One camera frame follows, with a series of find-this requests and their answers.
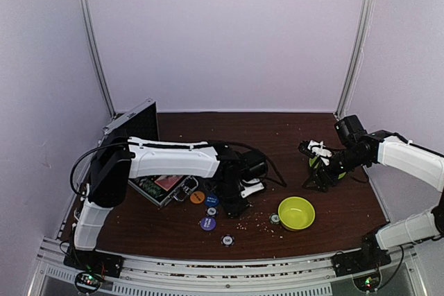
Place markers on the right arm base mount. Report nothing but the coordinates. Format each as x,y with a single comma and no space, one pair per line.
363,264

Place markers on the orange big blind button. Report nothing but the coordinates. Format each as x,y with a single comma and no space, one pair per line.
197,197

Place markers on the left frame post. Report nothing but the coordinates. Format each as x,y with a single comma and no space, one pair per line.
95,57

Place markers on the green bowl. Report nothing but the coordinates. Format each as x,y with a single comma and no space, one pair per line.
296,213

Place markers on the frame post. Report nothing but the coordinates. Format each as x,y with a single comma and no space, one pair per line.
95,57
356,58

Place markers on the right frame post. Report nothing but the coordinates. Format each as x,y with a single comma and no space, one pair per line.
356,58

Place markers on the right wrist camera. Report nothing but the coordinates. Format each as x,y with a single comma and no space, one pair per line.
314,149

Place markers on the pink playing card deck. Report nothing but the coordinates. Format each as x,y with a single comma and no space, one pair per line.
168,182

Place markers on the purple button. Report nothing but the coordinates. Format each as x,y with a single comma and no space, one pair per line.
208,223

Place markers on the purple 500 chip front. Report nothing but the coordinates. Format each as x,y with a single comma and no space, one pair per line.
227,240

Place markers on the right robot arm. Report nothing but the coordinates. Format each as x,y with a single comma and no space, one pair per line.
404,159

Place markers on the green poker chip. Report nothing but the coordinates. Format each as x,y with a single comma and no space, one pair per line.
274,219

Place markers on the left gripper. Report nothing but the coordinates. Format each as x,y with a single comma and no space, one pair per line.
233,209

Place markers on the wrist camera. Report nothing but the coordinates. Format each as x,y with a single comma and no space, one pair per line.
314,149
250,187

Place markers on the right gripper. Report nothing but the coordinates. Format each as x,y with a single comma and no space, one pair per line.
316,176

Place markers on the purple 500 chip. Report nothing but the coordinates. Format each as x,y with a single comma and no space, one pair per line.
211,212
227,240

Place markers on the green plate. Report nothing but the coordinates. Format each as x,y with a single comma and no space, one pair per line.
314,163

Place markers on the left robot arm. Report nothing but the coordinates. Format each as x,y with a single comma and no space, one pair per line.
114,164

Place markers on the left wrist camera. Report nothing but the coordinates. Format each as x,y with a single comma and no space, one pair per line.
250,187

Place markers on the aluminium poker case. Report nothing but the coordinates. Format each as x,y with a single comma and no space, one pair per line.
141,122

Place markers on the blue small blind button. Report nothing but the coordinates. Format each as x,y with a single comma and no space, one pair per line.
211,201

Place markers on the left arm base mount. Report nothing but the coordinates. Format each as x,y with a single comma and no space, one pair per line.
93,267

